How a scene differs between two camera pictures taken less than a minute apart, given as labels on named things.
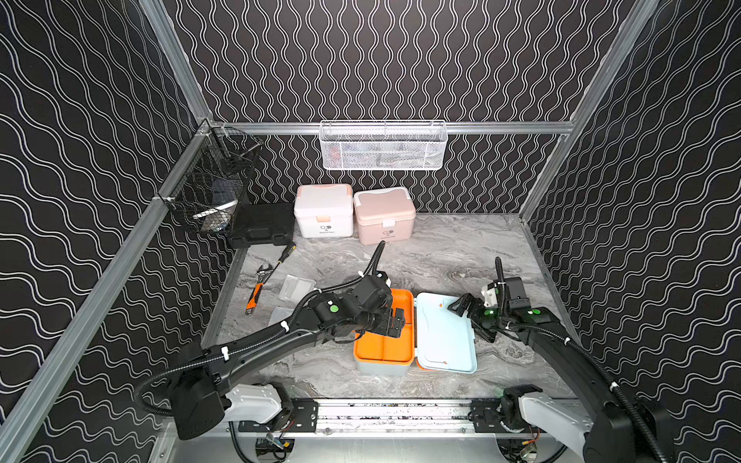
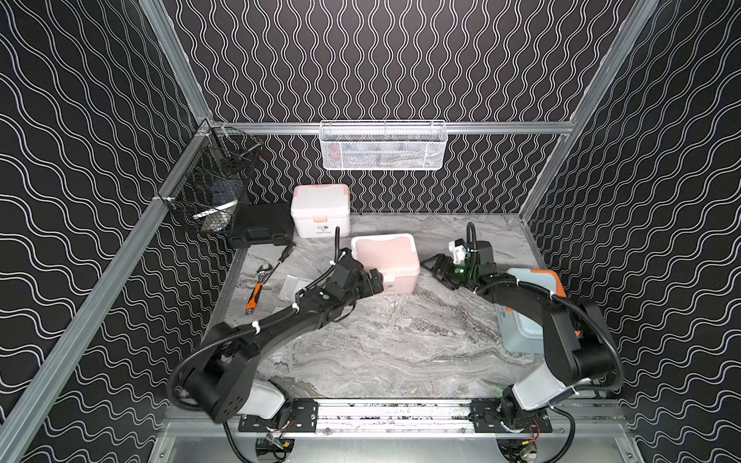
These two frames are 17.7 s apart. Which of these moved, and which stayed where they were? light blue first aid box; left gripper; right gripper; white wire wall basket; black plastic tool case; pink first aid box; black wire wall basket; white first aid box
Moved: pink first aid box; left gripper; light blue first aid box; right gripper
Stayed: black wire wall basket; white wire wall basket; black plastic tool case; white first aid box
